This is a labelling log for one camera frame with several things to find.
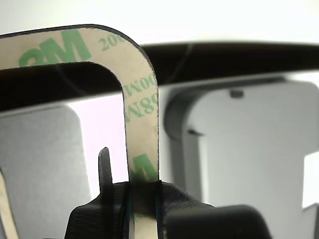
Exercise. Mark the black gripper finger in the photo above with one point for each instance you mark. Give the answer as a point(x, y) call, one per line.
point(179, 196)
point(94, 219)

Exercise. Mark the black frame with 3M liner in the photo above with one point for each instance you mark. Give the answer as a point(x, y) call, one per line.
point(142, 99)

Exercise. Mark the gray box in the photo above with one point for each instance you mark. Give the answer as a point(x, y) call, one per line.
point(236, 149)

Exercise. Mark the gray textured tray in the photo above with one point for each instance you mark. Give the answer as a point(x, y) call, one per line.
point(37, 161)

